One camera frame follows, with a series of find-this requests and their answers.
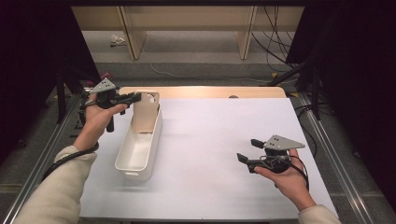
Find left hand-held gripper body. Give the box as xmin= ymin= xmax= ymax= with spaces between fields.
xmin=89 ymin=77 xmax=127 ymax=133

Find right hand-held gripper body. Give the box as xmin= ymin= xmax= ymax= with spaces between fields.
xmin=261 ymin=133 xmax=306 ymax=175

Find peach phone case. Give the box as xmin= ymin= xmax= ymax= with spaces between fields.
xmin=132 ymin=90 xmax=161 ymax=134

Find white plastic storage bin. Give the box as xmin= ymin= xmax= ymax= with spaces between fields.
xmin=114 ymin=92 xmax=163 ymax=181

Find person's right hand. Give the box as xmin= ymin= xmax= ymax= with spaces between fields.
xmin=253 ymin=148 xmax=318 ymax=213

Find person's left hand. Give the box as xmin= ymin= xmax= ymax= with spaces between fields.
xmin=72 ymin=98 xmax=129 ymax=152

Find pink object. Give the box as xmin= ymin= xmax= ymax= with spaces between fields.
xmin=86 ymin=71 xmax=113 ymax=87

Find white table board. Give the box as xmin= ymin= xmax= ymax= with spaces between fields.
xmin=78 ymin=97 xmax=340 ymax=220

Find black metal stand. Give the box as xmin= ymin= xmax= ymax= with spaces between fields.
xmin=55 ymin=63 xmax=120 ymax=125
xmin=267 ymin=59 xmax=321 ymax=120

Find white crumpled paper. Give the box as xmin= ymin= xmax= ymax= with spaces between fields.
xmin=109 ymin=34 xmax=127 ymax=48

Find dark curtain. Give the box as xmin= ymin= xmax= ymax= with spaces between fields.
xmin=286 ymin=0 xmax=396 ymax=213
xmin=0 ymin=0 xmax=101 ymax=162

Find beige wooden shelf unit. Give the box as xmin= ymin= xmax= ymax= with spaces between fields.
xmin=71 ymin=6 xmax=304 ymax=61

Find white floor cable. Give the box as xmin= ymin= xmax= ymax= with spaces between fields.
xmin=148 ymin=63 xmax=272 ymax=84

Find right hand-held gripper cable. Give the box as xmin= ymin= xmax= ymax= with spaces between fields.
xmin=260 ymin=154 xmax=311 ymax=191

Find hand-held gripper cable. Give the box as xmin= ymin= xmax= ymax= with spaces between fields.
xmin=260 ymin=154 xmax=311 ymax=191
xmin=40 ymin=90 xmax=101 ymax=183

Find metal floor rail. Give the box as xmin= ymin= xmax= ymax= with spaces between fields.
xmin=0 ymin=92 xmax=82 ymax=224
xmin=297 ymin=92 xmax=379 ymax=224

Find left hand-held gripper cable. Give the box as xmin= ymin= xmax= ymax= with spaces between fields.
xmin=40 ymin=90 xmax=101 ymax=183

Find black hanging cables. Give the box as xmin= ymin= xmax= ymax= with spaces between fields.
xmin=250 ymin=6 xmax=300 ymax=73

